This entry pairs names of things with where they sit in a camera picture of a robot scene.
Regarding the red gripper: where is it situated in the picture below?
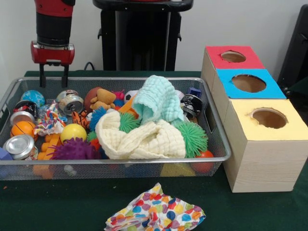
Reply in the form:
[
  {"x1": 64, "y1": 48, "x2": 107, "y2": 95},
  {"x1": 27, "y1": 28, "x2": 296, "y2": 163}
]
[{"x1": 30, "y1": 41, "x2": 76, "y2": 88}]

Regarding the mint green cloth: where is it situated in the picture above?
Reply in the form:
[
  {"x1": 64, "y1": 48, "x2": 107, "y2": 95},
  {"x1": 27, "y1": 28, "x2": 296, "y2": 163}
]
[{"x1": 132, "y1": 76, "x2": 184, "y2": 125}]

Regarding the cream cloth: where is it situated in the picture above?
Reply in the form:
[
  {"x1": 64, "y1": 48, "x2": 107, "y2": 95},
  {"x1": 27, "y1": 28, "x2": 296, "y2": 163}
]
[{"x1": 95, "y1": 112, "x2": 186, "y2": 159}]

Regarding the polka dot cloth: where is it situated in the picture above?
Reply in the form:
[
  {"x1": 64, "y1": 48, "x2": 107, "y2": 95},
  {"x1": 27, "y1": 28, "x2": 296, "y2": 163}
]
[{"x1": 105, "y1": 183, "x2": 206, "y2": 231}]

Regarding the wooden box with three holes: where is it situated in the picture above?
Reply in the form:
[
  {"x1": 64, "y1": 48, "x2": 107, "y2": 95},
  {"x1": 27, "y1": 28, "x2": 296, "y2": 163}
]
[{"x1": 202, "y1": 46, "x2": 308, "y2": 193}]

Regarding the brown monkey plush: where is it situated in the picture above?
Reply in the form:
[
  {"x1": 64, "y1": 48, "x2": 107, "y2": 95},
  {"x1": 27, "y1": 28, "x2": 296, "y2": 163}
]
[{"x1": 84, "y1": 87, "x2": 117, "y2": 110}]

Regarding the yellow ball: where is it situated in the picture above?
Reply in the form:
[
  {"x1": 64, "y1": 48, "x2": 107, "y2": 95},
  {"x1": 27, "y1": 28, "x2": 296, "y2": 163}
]
[{"x1": 60, "y1": 124, "x2": 88, "y2": 143}]

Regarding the small orange basketball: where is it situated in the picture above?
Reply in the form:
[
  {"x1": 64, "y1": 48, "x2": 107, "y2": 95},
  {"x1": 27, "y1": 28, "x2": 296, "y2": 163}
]
[{"x1": 11, "y1": 121, "x2": 37, "y2": 139}]

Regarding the purple spiky ball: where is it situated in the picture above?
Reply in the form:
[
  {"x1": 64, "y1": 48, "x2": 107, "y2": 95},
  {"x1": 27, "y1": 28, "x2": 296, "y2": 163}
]
[{"x1": 51, "y1": 139, "x2": 101, "y2": 160}]

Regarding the silver tin can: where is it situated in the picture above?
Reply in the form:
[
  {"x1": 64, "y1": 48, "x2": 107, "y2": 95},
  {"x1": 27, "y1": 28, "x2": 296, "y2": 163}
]
[{"x1": 3, "y1": 135, "x2": 37, "y2": 160}]

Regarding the green spiky ball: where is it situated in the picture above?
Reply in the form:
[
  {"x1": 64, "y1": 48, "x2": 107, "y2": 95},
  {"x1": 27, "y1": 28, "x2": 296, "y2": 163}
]
[
  {"x1": 176, "y1": 120, "x2": 208, "y2": 158},
  {"x1": 119, "y1": 113, "x2": 140, "y2": 134}
]

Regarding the dark green tablecloth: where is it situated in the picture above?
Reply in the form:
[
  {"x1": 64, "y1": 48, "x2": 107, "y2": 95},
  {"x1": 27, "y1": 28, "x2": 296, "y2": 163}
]
[{"x1": 0, "y1": 71, "x2": 308, "y2": 231}]

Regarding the black upright panel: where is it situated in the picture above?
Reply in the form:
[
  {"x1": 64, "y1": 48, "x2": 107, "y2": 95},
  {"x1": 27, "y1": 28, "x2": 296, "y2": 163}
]
[{"x1": 279, "y1": 5, "x2": 308, "y2": 90}]

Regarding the side table with green cloth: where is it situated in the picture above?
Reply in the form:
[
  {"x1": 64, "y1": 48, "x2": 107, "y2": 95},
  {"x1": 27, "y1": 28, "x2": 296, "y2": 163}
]
[{"x1": 288, "y1": 77, "x2": 308, "y2": 100}]

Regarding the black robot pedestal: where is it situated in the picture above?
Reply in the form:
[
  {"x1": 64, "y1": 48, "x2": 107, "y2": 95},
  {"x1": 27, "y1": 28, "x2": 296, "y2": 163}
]
[{"x1": 93, "y1": 0, "x2": 194, "y2": 72}]

